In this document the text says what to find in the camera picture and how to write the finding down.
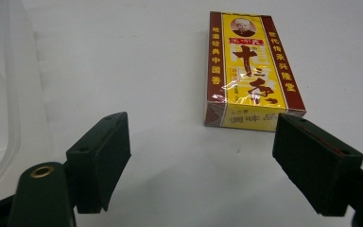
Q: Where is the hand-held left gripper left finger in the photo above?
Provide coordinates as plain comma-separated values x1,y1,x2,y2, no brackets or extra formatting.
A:
65,111,132,215

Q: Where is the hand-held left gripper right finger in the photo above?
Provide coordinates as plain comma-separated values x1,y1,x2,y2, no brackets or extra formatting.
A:
271,113,363,218

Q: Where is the yellow and brown seasoning box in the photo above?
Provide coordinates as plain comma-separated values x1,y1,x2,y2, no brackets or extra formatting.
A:
203,10,307,132

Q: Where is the clear plastic container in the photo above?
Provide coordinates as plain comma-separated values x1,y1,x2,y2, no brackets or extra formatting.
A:
0,0,50,197

